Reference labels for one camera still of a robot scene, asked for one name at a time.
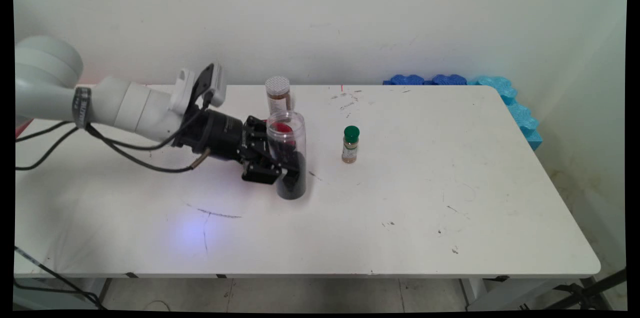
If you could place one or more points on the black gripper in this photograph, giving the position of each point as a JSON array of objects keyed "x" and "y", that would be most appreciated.
[{"x": 215, "y": 133}]

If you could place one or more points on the clear jar of black seeds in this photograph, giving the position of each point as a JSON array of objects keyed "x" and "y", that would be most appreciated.
[{"x": 292, "y": 188}]

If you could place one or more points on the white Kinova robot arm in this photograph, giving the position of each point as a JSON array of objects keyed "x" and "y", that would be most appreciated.
[{"x": 120, "y": 103}]

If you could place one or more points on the red bowl with black rim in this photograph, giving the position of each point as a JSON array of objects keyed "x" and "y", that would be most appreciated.
[{"x": 284, "y": 128}]

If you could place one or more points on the brown spice jar white lid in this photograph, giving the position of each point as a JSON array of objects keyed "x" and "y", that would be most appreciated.
[{"x": 278, "y": 95}]

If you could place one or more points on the small spice bottle green cap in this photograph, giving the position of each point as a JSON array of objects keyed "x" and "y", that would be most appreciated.
[{"x": 350, "y": 150}]

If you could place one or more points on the grey table leg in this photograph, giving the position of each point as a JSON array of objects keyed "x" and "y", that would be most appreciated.
[{"x": 92, "y": 290}]

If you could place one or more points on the pink foam block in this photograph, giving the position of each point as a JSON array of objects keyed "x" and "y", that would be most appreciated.
[{"x": 20, "y": 130}]

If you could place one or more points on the light blue foam mat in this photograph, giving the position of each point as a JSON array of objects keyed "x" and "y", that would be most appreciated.
[{"x": 500, "y": 88}]

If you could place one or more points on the black tripod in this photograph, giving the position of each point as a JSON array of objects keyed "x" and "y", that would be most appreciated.
[{"x": 607, "y": 278}]

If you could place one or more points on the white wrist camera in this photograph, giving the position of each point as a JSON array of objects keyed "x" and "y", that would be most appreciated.
[{"x": 217, "y": 83}]

